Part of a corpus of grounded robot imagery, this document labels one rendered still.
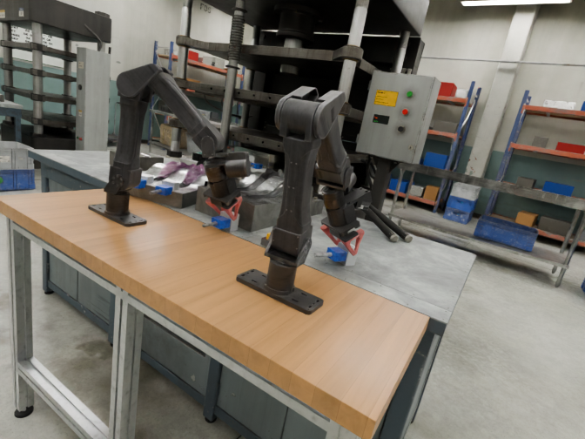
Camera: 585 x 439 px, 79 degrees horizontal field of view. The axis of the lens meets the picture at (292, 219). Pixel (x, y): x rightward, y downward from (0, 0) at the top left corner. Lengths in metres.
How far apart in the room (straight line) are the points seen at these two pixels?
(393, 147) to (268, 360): 1.40
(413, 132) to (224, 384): 1.36
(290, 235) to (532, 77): 7.17
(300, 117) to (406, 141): 1.19
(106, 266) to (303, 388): 0.51
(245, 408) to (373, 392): 0.88
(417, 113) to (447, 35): 6.41
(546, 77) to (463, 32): 1.67
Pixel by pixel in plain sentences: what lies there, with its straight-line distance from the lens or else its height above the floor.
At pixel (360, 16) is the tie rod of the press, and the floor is 1.67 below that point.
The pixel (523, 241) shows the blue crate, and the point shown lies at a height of 0.35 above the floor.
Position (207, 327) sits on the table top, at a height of 0.79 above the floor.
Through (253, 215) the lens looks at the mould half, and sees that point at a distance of 1.14.
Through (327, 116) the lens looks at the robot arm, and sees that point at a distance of 0.68.
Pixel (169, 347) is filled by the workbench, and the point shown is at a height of 0.19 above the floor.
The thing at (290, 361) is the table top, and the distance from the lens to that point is 0.61.
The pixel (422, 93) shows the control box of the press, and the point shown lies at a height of 1.39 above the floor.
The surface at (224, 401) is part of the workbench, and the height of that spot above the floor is 0.13.
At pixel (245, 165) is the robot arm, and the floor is 1.03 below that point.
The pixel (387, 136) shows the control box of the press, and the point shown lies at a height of 1.18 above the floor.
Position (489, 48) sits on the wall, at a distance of 7.93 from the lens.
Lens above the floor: 1.17
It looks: 15 degrees down
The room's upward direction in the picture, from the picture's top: 11 degrees clockwise
